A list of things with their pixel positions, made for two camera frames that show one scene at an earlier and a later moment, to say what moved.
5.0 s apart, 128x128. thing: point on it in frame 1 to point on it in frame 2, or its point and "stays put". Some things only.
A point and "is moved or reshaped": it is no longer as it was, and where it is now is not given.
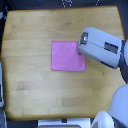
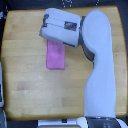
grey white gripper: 100,46 to 61,26
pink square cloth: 65,57 is moved or reshaped
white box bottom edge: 82,122 stays put
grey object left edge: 1,86 stays put
